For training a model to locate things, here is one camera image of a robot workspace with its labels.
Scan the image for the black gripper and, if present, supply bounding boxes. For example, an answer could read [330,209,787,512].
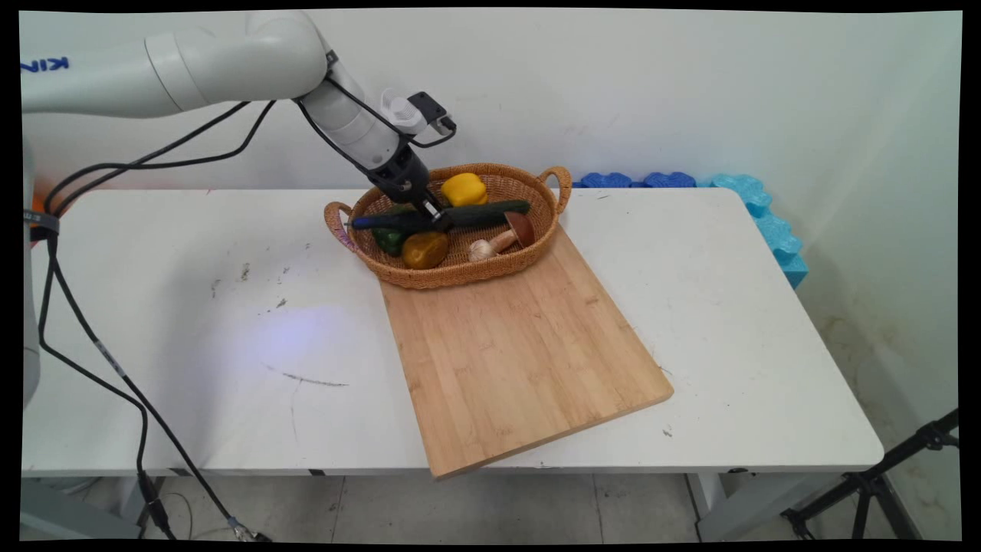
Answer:
[369,146,455,234]

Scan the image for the dark green cucumber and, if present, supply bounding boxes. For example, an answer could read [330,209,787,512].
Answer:
[342,200,532,235]

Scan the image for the orange bell pepper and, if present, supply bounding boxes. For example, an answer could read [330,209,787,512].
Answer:
[402,231,451,271]

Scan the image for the yellow bell pepper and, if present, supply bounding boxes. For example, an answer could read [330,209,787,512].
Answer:
[440,173,489,209]

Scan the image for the green bell pepper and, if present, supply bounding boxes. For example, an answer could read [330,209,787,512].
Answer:
[372,205,412,259]

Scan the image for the brown cap mushroom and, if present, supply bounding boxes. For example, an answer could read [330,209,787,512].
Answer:
[469,212,536,262]

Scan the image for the wooden cutting board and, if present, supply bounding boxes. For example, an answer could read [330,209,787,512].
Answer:
[380,223,675,480]

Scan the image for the light blue foam mat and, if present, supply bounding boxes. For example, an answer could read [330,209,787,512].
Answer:
[708,173,809,290]

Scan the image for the white table leg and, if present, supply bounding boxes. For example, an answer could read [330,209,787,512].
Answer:
[684,471,769,542]
[21,475,166,541]

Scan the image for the black tripod stand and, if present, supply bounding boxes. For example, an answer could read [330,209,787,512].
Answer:
[780,407,961,541]

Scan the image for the woven wicker basket with handles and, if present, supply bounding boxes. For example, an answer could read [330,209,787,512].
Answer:
[323,163,573,291]

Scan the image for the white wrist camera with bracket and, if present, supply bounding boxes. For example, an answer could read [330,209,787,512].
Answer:
[380,87,458,149]

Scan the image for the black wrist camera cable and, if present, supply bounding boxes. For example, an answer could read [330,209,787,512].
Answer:
[295,51,458,183]

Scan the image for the long black robot cable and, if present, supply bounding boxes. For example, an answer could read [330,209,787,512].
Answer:
[42,100,271,542]
[34,100,278,541]

